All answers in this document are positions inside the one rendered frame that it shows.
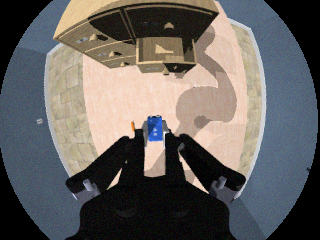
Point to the tan wooden drawer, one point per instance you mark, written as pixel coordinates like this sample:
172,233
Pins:
113,50
150,20
124,61
100,30
165,55

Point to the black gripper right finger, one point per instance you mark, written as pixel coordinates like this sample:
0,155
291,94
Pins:
220,181

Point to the dark brown wooden chest of drawers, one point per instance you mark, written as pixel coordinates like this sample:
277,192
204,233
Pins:
79,11

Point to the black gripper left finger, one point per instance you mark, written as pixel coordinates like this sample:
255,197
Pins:
98,176

